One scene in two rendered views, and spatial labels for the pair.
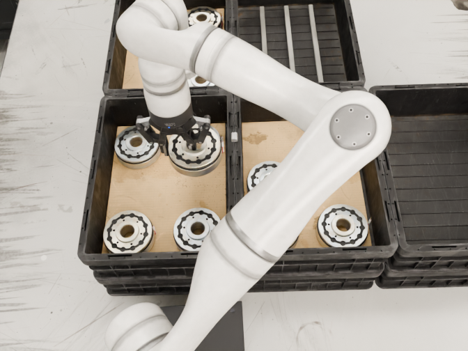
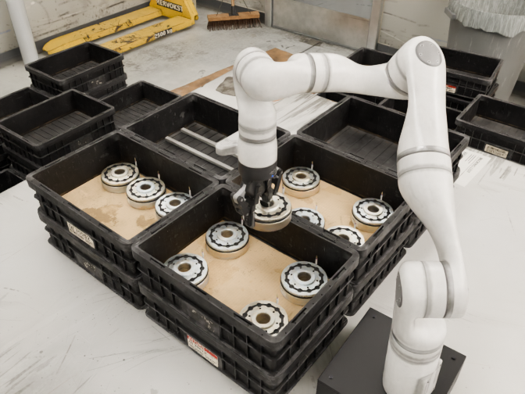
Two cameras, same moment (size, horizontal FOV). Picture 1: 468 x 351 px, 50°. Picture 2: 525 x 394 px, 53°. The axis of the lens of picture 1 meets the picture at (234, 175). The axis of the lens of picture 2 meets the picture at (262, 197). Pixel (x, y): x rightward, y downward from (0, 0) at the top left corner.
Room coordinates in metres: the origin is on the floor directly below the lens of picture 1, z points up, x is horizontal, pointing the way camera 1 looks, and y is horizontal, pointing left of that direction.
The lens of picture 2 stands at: (0.04, 0.77, 1.71)
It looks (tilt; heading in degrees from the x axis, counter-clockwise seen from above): 38 degrees down; 307
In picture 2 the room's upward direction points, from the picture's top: straight up
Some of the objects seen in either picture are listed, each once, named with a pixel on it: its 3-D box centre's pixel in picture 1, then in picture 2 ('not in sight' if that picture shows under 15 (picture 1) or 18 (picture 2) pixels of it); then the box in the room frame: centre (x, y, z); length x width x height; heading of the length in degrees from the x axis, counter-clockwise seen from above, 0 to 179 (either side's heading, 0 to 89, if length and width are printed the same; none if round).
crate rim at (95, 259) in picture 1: (162, 170); (244, 254); (0.55, 0.15, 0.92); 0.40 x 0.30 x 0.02; 178
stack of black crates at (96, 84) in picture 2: not in sight; (83, 99); (2.31, -0.69, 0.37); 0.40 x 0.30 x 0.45; 90
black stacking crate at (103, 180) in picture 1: (166, 182); (244, 270); (0.55, 0.15, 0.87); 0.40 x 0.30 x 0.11; 178
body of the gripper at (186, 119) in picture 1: (171, 115); (257, 173); (0.55, 0.10, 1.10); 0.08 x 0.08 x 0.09
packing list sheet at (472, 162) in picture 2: not in sight; (433, 154); (0.47, -0.80, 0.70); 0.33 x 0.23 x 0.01; 0
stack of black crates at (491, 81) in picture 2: not in sight; (447, 102); (0.76, -1.83, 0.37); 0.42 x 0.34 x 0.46; 0
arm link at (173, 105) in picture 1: (166, 79); (250, 140); (0.57, 0.10, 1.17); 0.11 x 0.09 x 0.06; 176
